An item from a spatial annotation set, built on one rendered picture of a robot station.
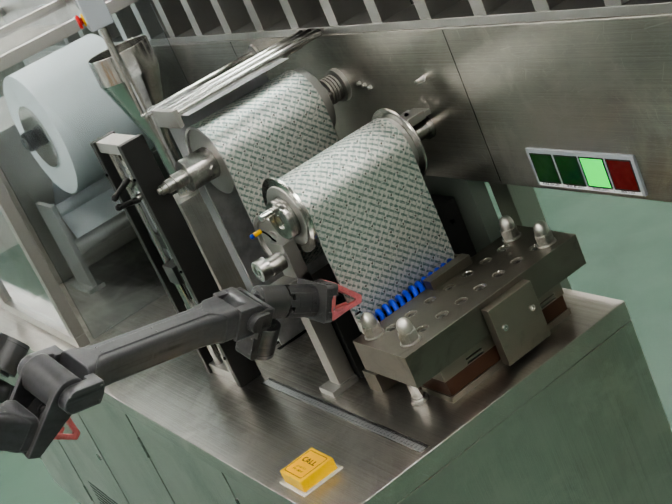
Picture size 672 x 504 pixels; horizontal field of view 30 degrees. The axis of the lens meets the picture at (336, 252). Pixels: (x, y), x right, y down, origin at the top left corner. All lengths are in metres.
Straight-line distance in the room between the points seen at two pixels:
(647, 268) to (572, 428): 2.18
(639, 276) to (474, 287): 2.18
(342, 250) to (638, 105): 0.59
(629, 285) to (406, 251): 2.10
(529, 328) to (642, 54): 0.56
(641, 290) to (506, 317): 2.13
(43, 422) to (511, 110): 0.91
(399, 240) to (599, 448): 0.50
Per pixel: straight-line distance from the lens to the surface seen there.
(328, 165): 2.17
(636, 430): 2.31
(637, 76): 1.85
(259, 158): 2.34
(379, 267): 2.21
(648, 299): 4.15
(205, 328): 1.97
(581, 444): 2.23
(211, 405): 2.49
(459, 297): 2.15
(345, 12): 2.44
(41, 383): 1.80
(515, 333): 2.13
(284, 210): 2.14
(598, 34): 1.87
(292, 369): 2.47
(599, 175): 2.01
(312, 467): 2.08
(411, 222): 2.24
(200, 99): 2.35
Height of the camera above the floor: 1.93
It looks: 21 degrees down
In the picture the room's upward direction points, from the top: 24 degrees counter-clockwise
